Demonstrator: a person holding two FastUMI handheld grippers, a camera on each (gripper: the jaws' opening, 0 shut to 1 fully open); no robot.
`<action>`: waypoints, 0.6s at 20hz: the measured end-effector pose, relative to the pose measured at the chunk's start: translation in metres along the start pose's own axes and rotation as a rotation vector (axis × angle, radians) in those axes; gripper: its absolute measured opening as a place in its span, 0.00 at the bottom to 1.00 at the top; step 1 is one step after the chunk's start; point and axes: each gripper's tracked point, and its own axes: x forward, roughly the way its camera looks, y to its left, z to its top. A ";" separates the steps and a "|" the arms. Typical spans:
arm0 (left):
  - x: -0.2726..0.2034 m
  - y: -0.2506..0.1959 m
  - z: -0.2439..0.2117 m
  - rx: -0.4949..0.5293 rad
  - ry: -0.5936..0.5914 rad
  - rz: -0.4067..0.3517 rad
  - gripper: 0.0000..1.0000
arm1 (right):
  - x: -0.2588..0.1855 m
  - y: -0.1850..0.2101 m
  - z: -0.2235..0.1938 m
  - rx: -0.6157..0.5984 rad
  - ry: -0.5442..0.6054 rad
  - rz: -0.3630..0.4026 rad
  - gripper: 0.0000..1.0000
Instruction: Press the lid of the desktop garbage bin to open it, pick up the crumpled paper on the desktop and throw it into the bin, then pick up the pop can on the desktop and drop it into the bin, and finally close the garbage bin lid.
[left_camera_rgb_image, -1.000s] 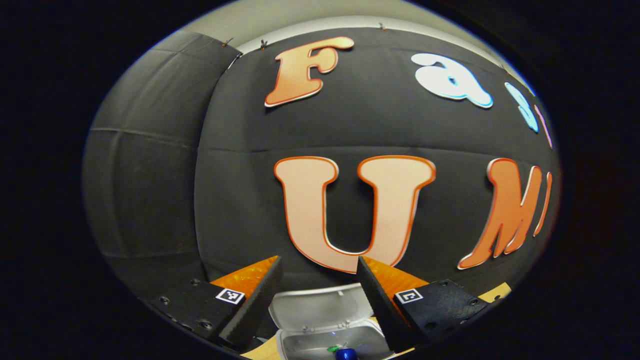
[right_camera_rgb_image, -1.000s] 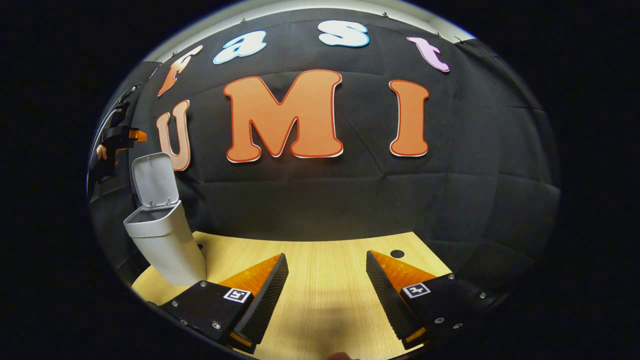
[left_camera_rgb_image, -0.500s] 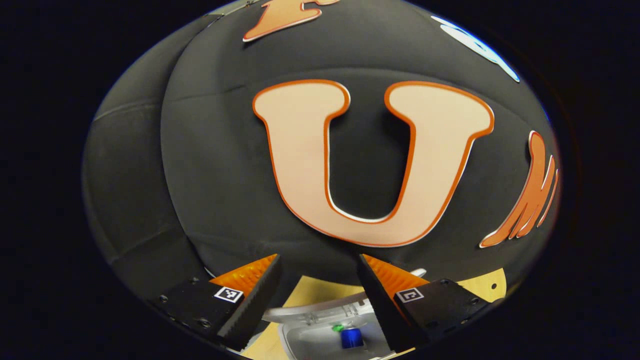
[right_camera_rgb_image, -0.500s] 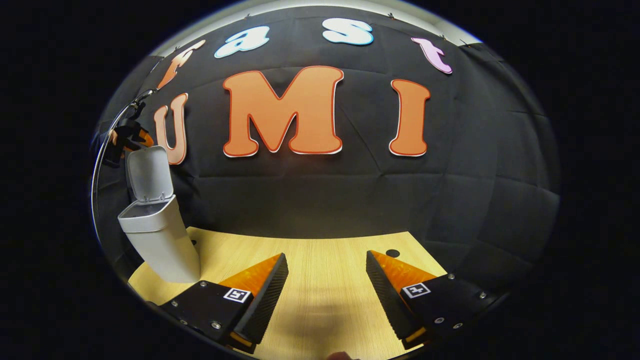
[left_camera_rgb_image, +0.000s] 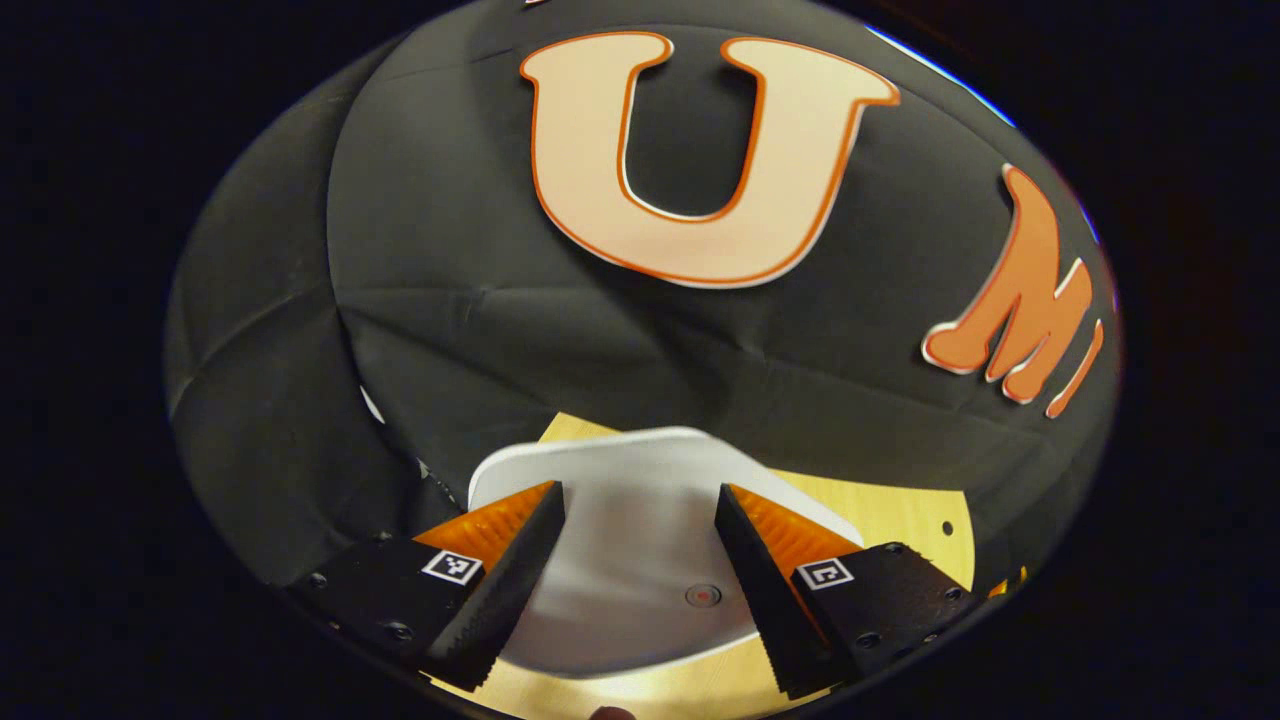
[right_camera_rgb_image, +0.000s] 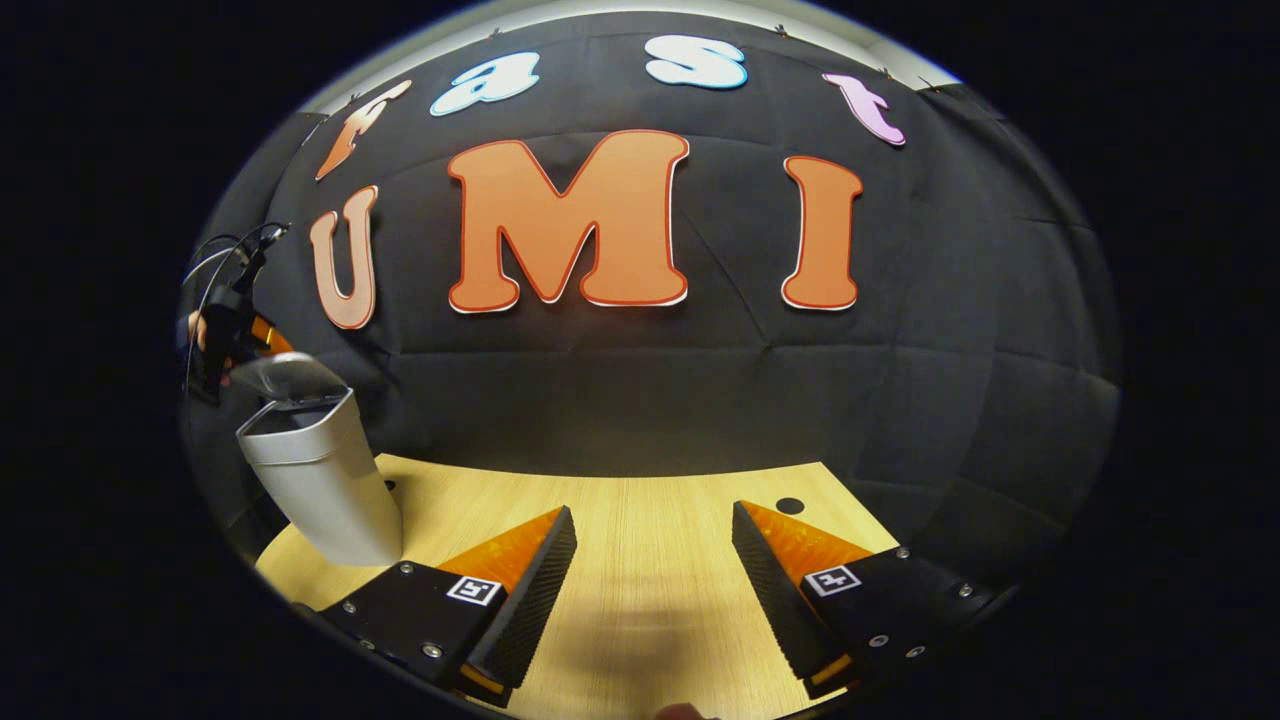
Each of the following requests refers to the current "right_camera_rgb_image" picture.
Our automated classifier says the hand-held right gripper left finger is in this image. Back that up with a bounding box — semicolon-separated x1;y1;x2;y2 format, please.
322;506;579;709

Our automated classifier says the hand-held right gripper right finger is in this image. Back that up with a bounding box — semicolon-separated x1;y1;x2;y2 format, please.
731;499;1006;701

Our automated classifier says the white desktop garbage bin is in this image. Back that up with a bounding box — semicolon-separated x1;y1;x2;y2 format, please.
228;352;404;568

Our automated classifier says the wooden desktop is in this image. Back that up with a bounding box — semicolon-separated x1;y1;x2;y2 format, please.
255;453;901;720

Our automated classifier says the black backdrop cloth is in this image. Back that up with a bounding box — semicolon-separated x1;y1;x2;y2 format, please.
180;10;1121;591

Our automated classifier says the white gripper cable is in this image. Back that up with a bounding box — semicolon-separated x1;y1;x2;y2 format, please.
183;240;249;291

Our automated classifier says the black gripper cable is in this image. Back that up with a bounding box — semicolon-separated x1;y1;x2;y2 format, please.
235;222;293;263

